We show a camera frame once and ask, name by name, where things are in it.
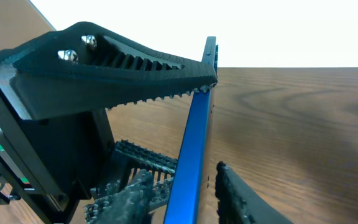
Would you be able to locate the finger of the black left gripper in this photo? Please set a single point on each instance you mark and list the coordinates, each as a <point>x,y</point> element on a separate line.
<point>87,67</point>
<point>131,164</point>

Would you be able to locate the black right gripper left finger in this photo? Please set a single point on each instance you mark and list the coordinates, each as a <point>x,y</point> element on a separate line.
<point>129,206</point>

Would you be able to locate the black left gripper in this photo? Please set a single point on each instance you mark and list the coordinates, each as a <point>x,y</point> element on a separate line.
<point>51,164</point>

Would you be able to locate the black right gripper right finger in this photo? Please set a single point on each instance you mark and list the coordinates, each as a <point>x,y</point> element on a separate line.
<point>238,203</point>

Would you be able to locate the blue Galaxy smartphone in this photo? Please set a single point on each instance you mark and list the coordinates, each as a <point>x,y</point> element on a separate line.
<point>189,193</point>

